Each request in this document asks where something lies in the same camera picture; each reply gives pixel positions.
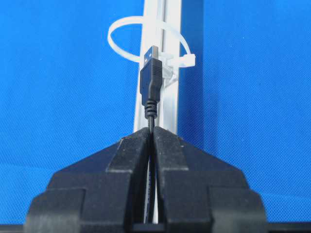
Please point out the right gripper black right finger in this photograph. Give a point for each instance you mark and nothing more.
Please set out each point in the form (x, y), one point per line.
(201, 193)

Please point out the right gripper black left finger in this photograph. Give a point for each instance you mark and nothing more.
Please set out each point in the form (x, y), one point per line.
(103, 193)

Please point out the white zip tie loop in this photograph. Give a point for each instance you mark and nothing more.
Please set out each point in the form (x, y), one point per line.
(153, 35)

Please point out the silver aluminium extrusion frame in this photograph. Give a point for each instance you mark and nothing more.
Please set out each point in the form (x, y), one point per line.
(157, 98)

